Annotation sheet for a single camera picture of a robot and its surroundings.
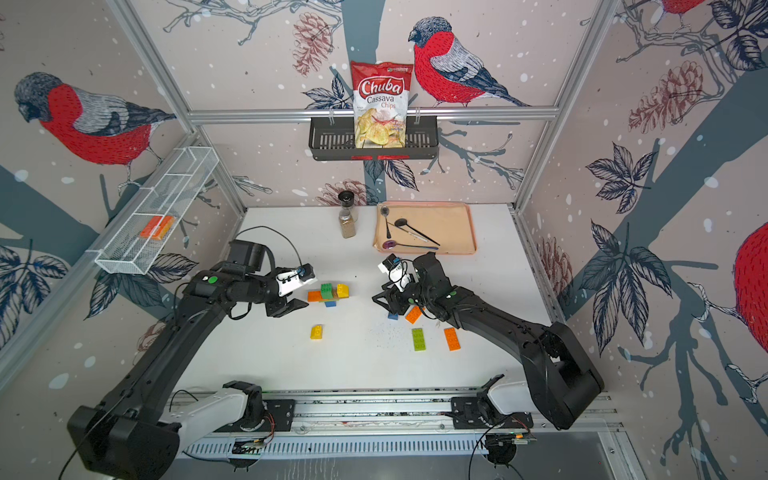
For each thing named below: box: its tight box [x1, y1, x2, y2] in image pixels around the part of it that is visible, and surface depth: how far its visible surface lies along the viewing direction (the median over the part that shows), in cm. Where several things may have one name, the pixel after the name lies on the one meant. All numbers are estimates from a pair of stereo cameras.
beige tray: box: [373, 202, 477, 254], surface depth 117 cm
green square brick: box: [321, 283, 333, 300], surface depth 90 cm
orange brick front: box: [307, 290, 322, 302], surface depth 92 cm
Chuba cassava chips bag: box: [351, 60, 413, 149], surface depth 87 cm
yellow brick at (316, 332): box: [310, 325, 323, 340], surface depth 89 cm
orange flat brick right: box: [444, 327, 461, 351], surface depth 87 cm
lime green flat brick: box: [411, 328, 427, 352], surface depth 87 cm
